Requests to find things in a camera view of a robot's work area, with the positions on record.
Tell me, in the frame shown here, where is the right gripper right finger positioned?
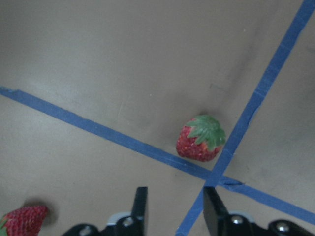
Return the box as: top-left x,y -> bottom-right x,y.
203,187 -> 229,236

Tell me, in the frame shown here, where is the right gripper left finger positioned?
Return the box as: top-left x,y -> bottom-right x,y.
131,187 -> 148,236

